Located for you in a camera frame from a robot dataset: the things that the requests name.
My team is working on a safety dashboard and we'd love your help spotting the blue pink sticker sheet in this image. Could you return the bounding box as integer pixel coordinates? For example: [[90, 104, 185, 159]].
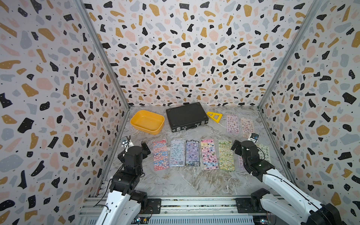
[[152, 140, 169, 171]]

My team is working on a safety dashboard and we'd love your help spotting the purple pink sticker sheet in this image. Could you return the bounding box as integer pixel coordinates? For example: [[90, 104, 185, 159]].
[[238, 156, 245, 170]]

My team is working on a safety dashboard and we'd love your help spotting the green animal sticker sheet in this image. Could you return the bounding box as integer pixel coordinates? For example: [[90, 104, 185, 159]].
[[218, 140, 235, 171]]

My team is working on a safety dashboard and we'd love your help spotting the pale green sticker sheet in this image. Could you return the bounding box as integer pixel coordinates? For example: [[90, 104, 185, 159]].
[[256, 143, 271, 163]]

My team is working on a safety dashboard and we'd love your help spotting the yellow storage tray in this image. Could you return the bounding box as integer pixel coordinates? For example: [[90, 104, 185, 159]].
[[130, 110, 165, 135]]

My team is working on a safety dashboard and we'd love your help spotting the clear sticker sheet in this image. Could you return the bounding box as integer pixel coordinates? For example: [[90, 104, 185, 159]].
[[169, 140, 185, 167]]

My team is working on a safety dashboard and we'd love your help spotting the pink cat sticker sheet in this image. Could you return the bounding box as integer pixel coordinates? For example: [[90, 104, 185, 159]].
[[201, 139, 219, 170]]

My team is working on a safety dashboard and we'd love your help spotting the holographic sticker sheet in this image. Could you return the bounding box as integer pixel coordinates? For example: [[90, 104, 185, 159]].
[[185, 140, 200, 167]]

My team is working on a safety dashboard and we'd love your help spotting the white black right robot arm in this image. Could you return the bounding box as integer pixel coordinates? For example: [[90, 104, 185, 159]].
[[231, 140, 342, 225]]

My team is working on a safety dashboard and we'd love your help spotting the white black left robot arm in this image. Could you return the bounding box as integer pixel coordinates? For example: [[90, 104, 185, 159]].
[[96, 142, 151, 225]]

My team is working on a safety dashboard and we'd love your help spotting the yellow triangle ruler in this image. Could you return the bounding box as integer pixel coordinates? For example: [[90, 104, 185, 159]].
[[206, 112, 223, 123]]

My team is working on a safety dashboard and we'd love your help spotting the black briefcase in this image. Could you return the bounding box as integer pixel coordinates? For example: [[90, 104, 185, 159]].
[[166, 102, 209, 132]]

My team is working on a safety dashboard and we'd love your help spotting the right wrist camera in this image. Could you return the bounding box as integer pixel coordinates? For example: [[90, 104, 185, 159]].
[[248, 133, 259, 143]]

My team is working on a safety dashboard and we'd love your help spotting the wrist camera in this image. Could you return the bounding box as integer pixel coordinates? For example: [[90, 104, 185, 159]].
[[121, 136, 133, 150], [248, 133, 259, 143]]

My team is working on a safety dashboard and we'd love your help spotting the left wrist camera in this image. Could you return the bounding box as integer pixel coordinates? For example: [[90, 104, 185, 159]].
[[121, 136, 133, 150]]

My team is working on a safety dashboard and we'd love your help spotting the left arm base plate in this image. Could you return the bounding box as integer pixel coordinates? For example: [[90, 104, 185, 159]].
[[139, 198, 162, 214]]

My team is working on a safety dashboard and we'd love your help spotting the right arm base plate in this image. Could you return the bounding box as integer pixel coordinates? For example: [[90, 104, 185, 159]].
[[235, 197, 267, 213]]

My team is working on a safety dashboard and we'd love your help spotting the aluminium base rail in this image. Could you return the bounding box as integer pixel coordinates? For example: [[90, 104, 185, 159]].
[[79, 196, 283, 225]]

